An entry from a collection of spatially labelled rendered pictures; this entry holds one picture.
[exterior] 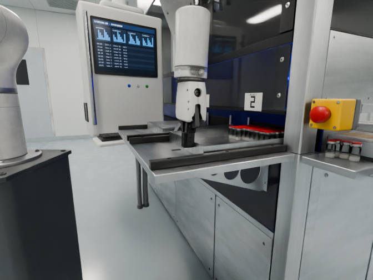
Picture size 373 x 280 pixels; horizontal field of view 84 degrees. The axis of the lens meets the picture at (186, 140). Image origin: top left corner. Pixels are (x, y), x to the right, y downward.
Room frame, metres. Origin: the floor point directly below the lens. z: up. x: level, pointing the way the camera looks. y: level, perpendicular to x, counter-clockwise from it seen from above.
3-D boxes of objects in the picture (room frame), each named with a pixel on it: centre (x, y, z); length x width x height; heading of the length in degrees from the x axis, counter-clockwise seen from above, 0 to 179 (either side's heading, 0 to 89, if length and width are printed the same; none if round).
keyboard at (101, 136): (1.24, 0.32, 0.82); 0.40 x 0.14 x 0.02; 123
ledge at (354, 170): (0.50, -0.40, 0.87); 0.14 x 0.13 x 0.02; 114
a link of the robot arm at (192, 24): (0.55, -0.01, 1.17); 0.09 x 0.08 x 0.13; 178
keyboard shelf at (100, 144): (1.26, 0.34, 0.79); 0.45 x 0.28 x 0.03; 123
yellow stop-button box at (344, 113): (0.50, -0.36, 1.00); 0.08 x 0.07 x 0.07; 114
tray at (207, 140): (0.68, -0.15, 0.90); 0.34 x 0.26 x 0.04; 114
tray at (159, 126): (0.99, -0.01, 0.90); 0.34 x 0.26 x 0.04; 114
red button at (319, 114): (0.48, -0.31, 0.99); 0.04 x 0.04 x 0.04; 24
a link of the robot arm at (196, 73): (0.54, -0.01, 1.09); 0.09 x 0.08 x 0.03; 24
